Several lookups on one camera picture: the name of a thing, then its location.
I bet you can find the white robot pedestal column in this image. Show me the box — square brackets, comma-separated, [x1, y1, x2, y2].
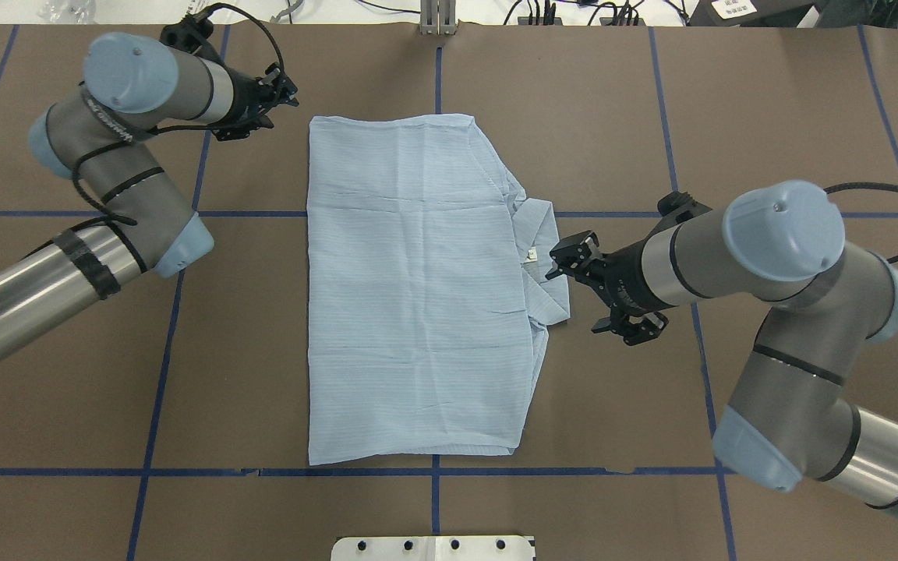
[331, 534, 537, 560]

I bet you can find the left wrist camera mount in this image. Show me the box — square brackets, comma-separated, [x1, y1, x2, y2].
[159, 10, 215, 58]

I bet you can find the light blue button-up shirt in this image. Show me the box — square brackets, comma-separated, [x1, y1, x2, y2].
[306, 114, 571, 466]

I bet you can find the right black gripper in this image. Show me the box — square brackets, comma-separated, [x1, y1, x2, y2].
[546, 231, 669, 347]

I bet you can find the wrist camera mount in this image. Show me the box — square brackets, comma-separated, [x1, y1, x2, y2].
[159, 10, 215, 58]
[653, 192, 712, 233]

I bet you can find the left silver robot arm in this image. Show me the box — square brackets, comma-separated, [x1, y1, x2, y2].
[0, 23, 297, 362]

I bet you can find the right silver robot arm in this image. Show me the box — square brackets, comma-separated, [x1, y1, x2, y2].
[546, 180, 898, 519]

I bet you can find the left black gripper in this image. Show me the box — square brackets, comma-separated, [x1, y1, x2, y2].
[211, 66, 299, 142]

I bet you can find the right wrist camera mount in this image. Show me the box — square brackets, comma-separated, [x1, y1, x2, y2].
[653, 192, 712, 233]

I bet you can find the aluminium frame post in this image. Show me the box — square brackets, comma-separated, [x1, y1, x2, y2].
[419, 0, 458, 36]

